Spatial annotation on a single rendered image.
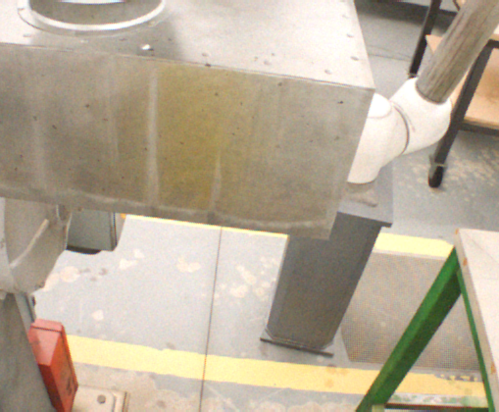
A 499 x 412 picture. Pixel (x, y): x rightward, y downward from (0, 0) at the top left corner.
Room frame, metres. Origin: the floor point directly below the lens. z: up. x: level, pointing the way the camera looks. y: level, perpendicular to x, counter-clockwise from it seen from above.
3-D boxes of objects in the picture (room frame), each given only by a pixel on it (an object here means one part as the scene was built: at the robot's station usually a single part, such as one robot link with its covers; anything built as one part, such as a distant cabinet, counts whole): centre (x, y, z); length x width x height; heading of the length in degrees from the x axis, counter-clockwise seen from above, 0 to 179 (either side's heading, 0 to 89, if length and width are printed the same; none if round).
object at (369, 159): (1.24, -0.26, 0.87); 0.18 x 0.16 x 0.22; 129
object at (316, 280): (1.23, -0.25, 0.35); 0.28 x 0.28 x 0.70; 87
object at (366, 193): (1.23, -0.23, 0.73); 0.22 x 0.18 x 0.06; 87
